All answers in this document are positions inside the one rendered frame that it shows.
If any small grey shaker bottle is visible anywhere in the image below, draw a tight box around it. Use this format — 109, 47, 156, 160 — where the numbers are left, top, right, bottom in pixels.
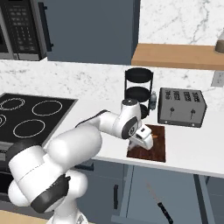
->
149, 90, 158, 111

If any black hob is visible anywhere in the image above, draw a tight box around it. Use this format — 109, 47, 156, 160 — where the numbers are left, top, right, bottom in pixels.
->
0, 92, 79, 151

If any black tiered wire stand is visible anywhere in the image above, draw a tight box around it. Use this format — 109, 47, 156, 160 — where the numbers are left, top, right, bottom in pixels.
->
123, 66, 155, 120

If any blue-grey base cupboard door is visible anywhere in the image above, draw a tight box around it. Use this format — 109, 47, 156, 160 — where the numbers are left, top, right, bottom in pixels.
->
78, 171, 127, 224

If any grey wall socket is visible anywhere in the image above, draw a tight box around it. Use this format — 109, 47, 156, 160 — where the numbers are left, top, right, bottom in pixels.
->
210, 70, 224, 88

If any blue-grey base cupboard run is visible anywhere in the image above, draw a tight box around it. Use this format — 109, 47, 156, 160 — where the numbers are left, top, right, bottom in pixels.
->
204, 174, 224, 224

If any blue-grey narrow drawer front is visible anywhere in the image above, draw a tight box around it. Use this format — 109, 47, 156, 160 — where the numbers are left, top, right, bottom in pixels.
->
73, 158, 130, 182

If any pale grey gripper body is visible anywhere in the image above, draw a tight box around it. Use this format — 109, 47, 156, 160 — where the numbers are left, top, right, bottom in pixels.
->
129, 131, 155, 151

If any black base cupboard handle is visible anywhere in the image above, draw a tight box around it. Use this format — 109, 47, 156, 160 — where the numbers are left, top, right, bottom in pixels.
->
112, 184, 120, 211

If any blue-grey wall cupboard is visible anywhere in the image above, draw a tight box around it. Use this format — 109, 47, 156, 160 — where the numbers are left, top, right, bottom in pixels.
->
37, 0, 142, 66

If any black drawer handle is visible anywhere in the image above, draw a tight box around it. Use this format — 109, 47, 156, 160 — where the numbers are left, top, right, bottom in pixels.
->
74, 163, 95, 172

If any black wall cupboard handle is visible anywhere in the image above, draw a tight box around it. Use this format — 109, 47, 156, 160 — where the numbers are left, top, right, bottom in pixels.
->
38, 2, 54, 53

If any silver black microwave oven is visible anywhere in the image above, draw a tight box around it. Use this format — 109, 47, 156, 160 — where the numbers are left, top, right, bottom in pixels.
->
0, 0, 48, 62

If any dark wooden cutting board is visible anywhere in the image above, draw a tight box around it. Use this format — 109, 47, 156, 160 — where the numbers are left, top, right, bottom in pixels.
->
126, 123, 166, 164

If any dark grey toaster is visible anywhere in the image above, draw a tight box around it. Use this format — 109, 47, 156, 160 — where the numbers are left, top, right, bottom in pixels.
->
157, 87, 208, 129

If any beige grey jar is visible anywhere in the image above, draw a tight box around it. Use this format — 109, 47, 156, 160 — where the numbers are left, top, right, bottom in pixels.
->
214, 29, 224, 55

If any wooden wall shelf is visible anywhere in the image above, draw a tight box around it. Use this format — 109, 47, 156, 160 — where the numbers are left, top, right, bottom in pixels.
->
130, 43, 224, 71

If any knife with black handle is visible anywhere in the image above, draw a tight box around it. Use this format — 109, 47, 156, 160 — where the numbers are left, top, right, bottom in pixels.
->
144, 181, 175, 224

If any blue-grey wide drawer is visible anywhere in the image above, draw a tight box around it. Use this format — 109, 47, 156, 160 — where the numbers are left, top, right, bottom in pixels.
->
110, 164, 209, 224

